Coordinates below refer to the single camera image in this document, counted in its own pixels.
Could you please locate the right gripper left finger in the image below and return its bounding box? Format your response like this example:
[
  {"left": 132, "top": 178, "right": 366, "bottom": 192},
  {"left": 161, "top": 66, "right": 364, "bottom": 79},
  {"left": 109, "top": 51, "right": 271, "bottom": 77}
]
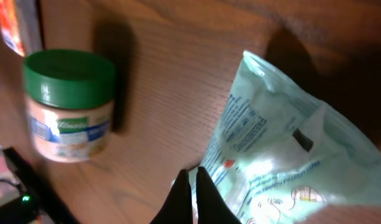
[{"left": 150, "top": 169, "right": 193, "bottom": 224}]

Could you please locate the small orange carton box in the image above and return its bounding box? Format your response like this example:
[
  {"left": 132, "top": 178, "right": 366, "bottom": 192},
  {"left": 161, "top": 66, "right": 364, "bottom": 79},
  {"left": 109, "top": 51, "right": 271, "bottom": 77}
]
[{"left": 0, "top": 0, "right": 25, "bottom": 57}]

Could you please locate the pale green tissue pack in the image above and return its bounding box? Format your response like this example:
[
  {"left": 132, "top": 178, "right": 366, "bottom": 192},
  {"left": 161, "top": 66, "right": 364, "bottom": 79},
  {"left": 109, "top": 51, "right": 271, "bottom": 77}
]
[{"left": 201, "top": 51, "right": 381, "bottom": 223}]

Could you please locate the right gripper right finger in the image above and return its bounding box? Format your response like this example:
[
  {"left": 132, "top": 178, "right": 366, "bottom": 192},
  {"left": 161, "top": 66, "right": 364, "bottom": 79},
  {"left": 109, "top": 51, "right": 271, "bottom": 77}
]
[{"left": 196, "top": 167, "right": 241, "bottom": 224}]

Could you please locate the green lid seasoning jar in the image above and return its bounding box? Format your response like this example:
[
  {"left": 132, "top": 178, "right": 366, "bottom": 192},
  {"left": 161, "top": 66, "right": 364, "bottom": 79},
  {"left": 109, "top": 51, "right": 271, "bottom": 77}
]
[{"left": 23, "top": 49, "right": 116, "bottom": 163}]

